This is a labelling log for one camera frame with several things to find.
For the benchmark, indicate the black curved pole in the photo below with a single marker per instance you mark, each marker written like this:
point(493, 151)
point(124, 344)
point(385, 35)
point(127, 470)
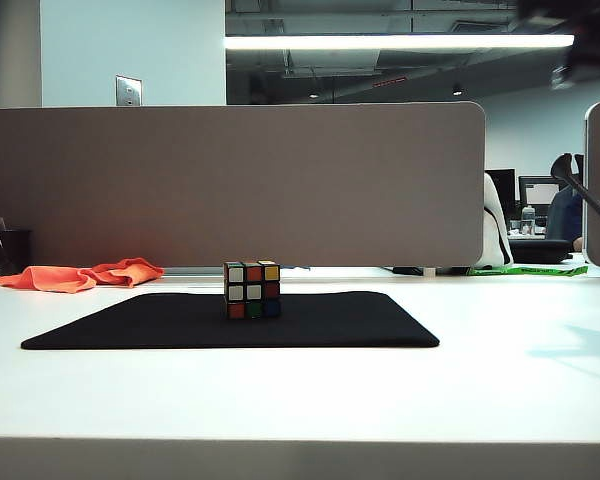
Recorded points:
point(592, 197)

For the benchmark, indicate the long ceiling light strip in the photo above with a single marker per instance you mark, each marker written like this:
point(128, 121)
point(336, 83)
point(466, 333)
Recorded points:
point(395, 41)

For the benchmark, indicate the metal wall switch plate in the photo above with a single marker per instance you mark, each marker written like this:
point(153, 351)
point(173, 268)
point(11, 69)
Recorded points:
point(128, 91)

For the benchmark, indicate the clear water bottle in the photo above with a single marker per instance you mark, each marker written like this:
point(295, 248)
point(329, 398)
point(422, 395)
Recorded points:
point(527, 220)

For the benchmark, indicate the person in blue shirt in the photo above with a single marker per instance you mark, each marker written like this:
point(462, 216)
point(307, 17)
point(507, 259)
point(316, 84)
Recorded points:
point(565, 217)

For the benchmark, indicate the orange cloth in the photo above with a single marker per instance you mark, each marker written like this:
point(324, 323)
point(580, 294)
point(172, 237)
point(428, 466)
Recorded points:
point(55, 279)

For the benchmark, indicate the green printed strip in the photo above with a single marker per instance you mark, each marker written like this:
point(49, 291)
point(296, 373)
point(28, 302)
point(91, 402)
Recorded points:
point(540, 270)

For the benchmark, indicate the black desk container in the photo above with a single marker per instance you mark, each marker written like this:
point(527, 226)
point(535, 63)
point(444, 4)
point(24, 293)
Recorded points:
point(5, 255)

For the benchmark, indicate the multicoloured Rubik's cube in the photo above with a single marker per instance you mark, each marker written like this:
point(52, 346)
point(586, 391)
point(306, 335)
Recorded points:
point(252, 290)

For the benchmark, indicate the black mouse pad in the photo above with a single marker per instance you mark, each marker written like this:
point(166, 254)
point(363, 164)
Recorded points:
point(130, 325)

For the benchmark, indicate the monitor with lit screen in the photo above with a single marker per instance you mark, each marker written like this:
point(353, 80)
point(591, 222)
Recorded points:
point(537, 192)

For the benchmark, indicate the black computer monitor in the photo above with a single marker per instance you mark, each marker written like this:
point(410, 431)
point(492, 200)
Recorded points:
point(502, 185)

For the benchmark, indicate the black round cushion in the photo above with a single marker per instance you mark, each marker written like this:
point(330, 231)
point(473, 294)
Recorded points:
point(537, 250)

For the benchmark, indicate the wide grey-brown desk divider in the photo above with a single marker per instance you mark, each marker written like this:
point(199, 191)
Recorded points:
point(230, 185)

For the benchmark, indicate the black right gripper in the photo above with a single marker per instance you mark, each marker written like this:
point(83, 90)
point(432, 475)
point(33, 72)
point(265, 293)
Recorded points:
point(595, 45)

